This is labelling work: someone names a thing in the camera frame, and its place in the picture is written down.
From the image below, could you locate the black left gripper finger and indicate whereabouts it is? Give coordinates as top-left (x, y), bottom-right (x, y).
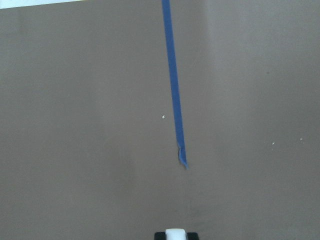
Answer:
top-left (165, 228), bottom-right (187, 240)

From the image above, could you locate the blue tape strip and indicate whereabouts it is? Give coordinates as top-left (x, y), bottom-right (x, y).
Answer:
top-left (161, 0), bottom-right (189, 169)

